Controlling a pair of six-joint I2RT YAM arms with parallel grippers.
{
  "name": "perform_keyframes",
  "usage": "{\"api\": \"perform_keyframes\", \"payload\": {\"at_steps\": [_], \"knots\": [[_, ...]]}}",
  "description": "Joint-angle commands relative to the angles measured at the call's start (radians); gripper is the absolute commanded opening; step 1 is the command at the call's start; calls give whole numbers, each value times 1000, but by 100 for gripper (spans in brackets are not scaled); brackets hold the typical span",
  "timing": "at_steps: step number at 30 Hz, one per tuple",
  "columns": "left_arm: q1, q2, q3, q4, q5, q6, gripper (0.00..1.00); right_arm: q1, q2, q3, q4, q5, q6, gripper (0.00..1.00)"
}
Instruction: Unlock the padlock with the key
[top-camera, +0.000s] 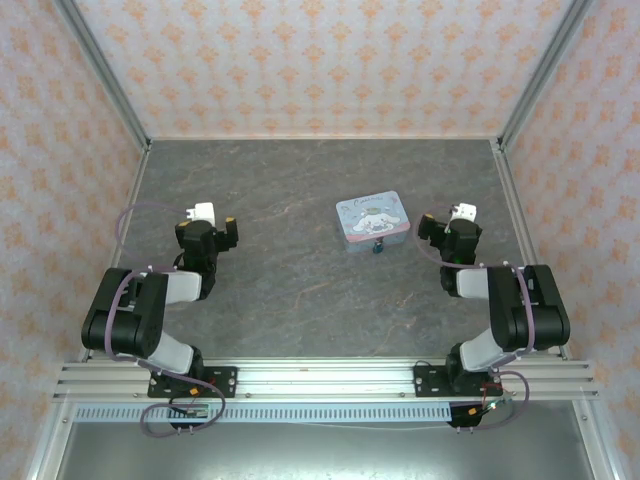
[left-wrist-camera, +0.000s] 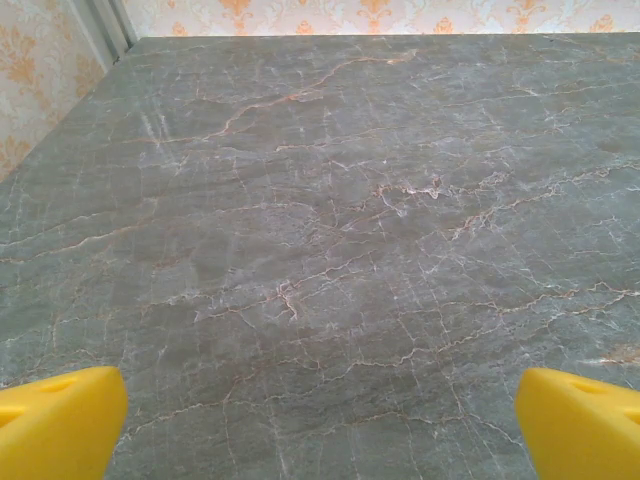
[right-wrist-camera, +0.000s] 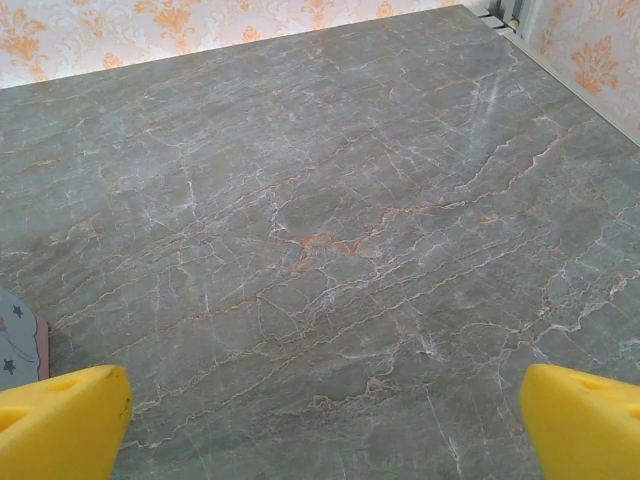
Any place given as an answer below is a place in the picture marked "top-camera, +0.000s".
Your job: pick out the cartoon dog tin box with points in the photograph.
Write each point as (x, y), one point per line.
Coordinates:
(372, 217)

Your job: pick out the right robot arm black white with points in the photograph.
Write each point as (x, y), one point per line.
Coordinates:
(520, 320)

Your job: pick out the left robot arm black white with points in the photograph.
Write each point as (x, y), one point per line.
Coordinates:
(140, 330)

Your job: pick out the small circuit board with LED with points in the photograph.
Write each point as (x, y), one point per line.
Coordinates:
(492, 404)

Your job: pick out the small green circuit board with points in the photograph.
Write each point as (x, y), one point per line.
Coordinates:
(197, 411)

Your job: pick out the grey metal shelf panel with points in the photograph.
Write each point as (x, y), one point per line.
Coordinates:
(325, 452)

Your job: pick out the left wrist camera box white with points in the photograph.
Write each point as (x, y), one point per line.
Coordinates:
(202, 211)

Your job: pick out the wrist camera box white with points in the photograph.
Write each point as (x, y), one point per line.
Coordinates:
(466, 211)
(202, 211)

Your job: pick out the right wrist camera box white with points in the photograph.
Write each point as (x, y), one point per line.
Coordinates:
(466, 211)

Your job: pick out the aluminium side rail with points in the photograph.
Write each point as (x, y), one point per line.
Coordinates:
(522, 220)
(127, 220)

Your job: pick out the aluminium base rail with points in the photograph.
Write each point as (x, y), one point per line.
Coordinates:
(325, 382)

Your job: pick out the aluminium frame post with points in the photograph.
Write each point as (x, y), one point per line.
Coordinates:
(105, 75)
(542, 75)

